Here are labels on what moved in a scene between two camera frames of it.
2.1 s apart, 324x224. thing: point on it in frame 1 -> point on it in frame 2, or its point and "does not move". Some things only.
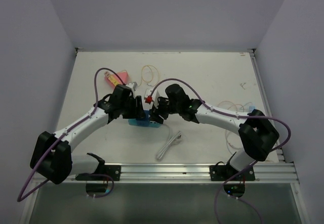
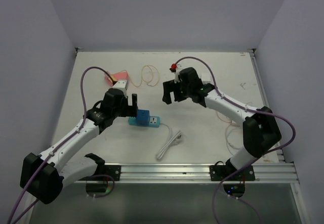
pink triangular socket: (123, 76) does not move
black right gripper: (155, 113) -> (169, 87)
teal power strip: (152, 124) does not move
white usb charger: (147, 102) -> (206, 79)
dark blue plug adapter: (145, 121) does not move
